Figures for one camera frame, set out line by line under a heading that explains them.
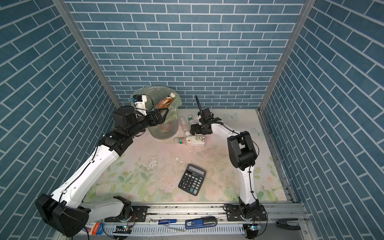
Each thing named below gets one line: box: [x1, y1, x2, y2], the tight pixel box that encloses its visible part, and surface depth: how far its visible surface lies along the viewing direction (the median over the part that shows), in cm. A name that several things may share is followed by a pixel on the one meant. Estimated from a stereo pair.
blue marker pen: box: [148, 219, 177, 226], surface depth 72 cm
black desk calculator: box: [178, 164, 207, 197], surface depth 84 cm
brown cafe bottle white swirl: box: [156, 92, 176, 109], surface depth 93 cm
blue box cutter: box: [185, 216, 218, 230], surface depth 69 cm
